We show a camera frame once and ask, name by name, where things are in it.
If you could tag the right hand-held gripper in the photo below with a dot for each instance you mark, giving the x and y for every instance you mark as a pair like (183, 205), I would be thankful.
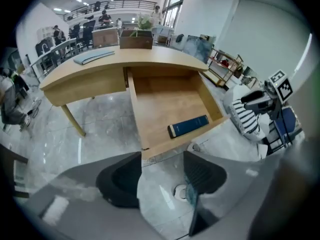
(281, 86)

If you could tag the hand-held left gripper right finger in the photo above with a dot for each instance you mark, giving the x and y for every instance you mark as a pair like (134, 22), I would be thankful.
(232, 181)

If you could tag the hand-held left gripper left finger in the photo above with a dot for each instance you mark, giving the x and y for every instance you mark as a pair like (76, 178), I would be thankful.
(82, 204)

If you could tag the wooden drawer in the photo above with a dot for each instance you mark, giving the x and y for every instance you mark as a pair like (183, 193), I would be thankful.
(170, 101)

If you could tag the oval wooden table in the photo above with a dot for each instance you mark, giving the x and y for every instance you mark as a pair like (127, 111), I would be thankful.
(140, 57)

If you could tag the black-white striped cloth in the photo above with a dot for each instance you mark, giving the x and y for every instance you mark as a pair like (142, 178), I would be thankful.
(246, 119)

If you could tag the pale upholstered armchair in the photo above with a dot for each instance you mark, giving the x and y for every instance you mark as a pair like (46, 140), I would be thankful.
(232, 96)

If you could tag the blue chair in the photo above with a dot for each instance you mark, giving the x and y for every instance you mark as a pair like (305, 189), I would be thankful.
(290, 121)

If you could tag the wooden shelf rack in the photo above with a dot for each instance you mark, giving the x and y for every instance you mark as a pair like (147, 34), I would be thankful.
(225, 71)

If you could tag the red shelf item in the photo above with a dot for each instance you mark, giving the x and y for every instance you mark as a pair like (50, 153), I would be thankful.
(225, 63)

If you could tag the person's cream shirt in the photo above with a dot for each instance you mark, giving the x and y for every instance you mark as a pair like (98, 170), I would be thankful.
(306, 104)

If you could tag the person's left white shoe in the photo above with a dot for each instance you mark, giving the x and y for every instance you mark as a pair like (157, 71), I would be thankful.
(181, 192)

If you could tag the blue marbled cabinet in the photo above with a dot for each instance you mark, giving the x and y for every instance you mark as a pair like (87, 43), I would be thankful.
(198, 49)

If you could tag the cardboard box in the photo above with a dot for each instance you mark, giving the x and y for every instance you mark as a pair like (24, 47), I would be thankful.
(207, 37)

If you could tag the dark wooden side table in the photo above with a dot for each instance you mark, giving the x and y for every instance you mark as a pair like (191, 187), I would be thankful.
(10, 164)

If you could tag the white table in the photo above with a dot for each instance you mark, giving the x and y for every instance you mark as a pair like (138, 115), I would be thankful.
(163, 30)

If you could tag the tall window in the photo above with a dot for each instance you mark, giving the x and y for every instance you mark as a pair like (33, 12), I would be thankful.
(173, 6)

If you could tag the brown wooden organiser box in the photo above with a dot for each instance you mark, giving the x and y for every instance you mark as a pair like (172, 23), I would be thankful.
(136, 42)

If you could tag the pale flower bunch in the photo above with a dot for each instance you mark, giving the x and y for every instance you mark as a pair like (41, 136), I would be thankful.
(145, 22)

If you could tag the grey notebook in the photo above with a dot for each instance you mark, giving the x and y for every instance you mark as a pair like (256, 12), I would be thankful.
(93, 56)

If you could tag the white desk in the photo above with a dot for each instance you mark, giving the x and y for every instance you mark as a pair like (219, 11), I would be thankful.
(53, 54)

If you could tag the small wooden cabinet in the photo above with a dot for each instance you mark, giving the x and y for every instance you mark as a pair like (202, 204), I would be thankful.
(105, 37)

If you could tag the black mezzanine railing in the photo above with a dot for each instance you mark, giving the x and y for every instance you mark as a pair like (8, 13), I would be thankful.
(110, 5)

